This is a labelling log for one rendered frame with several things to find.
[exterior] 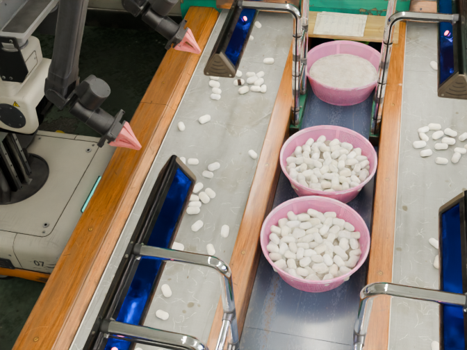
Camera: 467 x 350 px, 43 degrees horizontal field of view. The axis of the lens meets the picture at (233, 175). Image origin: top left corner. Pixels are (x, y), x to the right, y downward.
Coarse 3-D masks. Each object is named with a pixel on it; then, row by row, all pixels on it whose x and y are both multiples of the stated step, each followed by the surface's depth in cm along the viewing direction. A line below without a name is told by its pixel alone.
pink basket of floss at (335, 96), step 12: (324, 48) 202; (336, 48) 204; (348, 48) 203; (372, 48) 198; (312, 60) 201; (372, 60) 199; (312, 84) 193; (324, 84) 187; (372, 84) 186; (324, 96) 192; (336, 96) 189; (348, 96) 188; (360, 96) 190
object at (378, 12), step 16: (192, 0) 224; (208, 0) 223; (320, 0) 212; (336, 0) 211; (352, 0) 209; (368, 0) 208; (384, 0) 207; (400, 0) 205; (272, 16) 221; (288, 16) 221
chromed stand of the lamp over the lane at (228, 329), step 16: (128, 256) 103; (144, 256) 102; (160, 256) 101; (176, 256) 101; (192, 256) 100; (208, 256) 100; (224, 272) 100; (224, 288) 104; (224, 304) 108; (96, 320) 94; (112, 320) 93; (224, 320) 109; (112, 336) 92; (128, 336) 91; (144, 336) 91; (160, 336) 90; (176, 336) 90; (192, 336) 91; (224, 336) 107
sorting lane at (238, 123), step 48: (288, 48) 206; (192, 96) 191; (240, 96) 190; (192, 144) 175; (240, 144) 174; (144, 192) 163; (192, 192) 162; (240, 192) 161; (192, 240) 151; (192, 288) 141
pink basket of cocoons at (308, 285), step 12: (288, 204) 154; (300, 204) 155; (312, 204) 156; (324, 204) 155; (336, 204) 153; (276, 216) 153; (336, 216) 155; (348, 216) 152; (360, 216) 149; (264, 228) 149; (360, 228) 149; (264, 240) 148; (360, 240) 149; (264, 252) 143; (360, 264) 139; (288, 276) 138; (300, 288) 145; (312, 288) 142; (324, 288) 143
